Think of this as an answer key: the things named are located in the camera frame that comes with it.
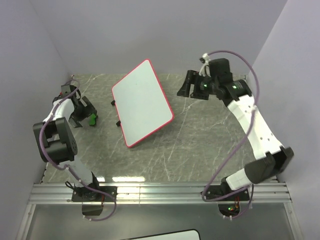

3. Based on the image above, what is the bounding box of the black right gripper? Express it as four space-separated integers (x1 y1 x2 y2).
176 69 219 101

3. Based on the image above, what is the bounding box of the green whiteboard eraser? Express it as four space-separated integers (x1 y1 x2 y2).
89 113 98 127

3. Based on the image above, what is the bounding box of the red framed whiteboard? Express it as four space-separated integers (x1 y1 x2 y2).
111 59 175 148

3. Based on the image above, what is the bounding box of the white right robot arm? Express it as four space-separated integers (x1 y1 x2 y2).
177 70 294 200

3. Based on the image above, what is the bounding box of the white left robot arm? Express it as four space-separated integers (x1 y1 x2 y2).
32 98 101 201

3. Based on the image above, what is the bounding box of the white tablet at bottom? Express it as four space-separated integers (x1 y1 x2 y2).
131 229 201 240

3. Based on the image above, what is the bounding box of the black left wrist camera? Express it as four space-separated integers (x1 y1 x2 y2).
60 84 77 98

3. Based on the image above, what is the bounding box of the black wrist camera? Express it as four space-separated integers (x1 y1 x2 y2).
60 84 77 98
209 58 233 82

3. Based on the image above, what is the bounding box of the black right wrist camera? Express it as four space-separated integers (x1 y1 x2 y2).
209 58 233 82

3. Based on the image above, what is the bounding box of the metal wire whiteboard stand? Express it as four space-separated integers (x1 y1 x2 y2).
110 100 121 128

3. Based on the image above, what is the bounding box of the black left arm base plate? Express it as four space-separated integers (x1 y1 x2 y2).
71 186 118 203

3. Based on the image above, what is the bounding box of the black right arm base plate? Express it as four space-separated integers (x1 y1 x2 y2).
200 183 251 202

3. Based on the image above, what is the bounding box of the aluminium mounting rail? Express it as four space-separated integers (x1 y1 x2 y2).
28 181 292 205

